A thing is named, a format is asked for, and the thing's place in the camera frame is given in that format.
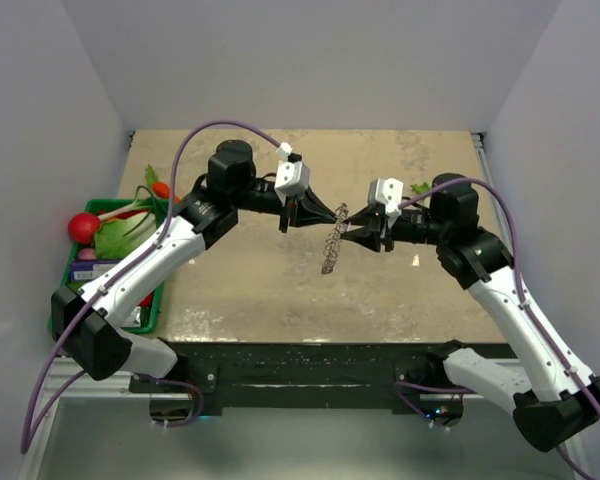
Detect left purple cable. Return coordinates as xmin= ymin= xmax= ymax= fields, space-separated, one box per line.
xmin=19 ymin=119 xmax=294 ymax=455

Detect pink toy onion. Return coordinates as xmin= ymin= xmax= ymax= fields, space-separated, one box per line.
xmin=76 ymin=248 xmax=98 ymax=261

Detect purple cable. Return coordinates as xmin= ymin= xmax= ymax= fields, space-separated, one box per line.
xmin=19 ymin=119 xmax=294 ymax=455
xmin=397 ymin=177 xmax=600 ymax=480

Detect white silver packet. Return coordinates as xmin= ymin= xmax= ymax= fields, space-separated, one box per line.
xmin=122 ymin=306 xmax=156 ymax=334

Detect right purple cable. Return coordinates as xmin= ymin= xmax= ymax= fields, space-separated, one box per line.
xmin=397 ymin=177 xmax=600 ymax=480

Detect white toy vegetable green leaves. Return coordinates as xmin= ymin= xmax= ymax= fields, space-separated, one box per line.
xmin=410 ymin=182 xmax=431 ymax=195

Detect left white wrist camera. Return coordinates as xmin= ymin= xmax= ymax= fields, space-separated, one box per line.
xmin=274 ymin=161 xmax=310 ymax=204

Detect orange toy carrot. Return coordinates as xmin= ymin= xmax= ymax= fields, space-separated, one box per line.
xmin=144 ymin=165 xmax=172 ymax=200

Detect red toy pepper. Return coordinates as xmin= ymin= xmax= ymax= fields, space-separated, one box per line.
xmin=139 ymin=292 xmax=154 ymax=308

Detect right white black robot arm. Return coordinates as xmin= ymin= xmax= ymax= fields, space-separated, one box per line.
xmin=342 ymin=173 xmax=600 ymax=452

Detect purple box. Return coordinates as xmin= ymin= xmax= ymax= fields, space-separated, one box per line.
xmin=69 ymin=259 xmax=119 ymax=283

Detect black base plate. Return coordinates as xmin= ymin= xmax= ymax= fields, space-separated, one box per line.
xmin=67 ymin=342 xmax=499 ymax=421

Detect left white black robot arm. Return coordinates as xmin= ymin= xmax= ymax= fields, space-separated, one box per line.
xmin=51 ymin=140 xmax=336 ymax=392

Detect green plastic crate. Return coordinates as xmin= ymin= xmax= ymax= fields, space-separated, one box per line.
xmin=60 ymin=199 xmax=168 ymax=335

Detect aluminium rail frame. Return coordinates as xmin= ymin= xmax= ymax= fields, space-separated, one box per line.
xmin=17 ymin=355 xmax=191 ymax=480

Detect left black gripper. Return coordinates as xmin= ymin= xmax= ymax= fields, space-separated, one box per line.
xmin=233 ymin=180 xmax=336 ymax=235

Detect metal disc with keyrings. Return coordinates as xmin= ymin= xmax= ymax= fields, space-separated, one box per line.
xmin=321 ymin=203 xmax=349 ymax=275

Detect toy bok choy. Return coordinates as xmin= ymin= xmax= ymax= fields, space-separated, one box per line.
xmin=93 ymin=186 xmax=166 ymax=260

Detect red toy radish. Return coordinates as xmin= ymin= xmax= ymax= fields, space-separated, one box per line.
xmin=67 ymin=212 xmax=101 ymax=245

